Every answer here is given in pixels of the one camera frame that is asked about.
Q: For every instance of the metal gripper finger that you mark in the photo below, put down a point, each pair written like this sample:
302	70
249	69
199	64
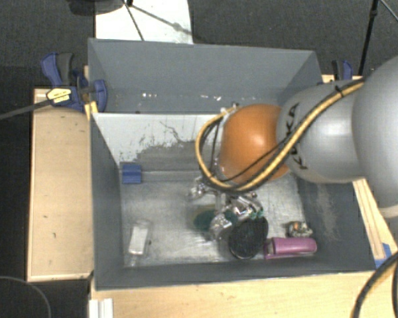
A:
220	224

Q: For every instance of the black round brush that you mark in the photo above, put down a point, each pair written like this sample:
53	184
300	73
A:
247	238

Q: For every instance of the purple plastic bottle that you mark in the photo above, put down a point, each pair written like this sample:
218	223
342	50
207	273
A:
295	245

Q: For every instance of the dark green round sponge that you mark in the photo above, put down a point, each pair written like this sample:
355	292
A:
204	220

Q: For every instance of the grey metal bin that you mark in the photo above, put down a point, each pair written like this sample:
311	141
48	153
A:
172	197

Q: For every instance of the pale wood board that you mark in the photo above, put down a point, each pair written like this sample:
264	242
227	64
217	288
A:
61	190

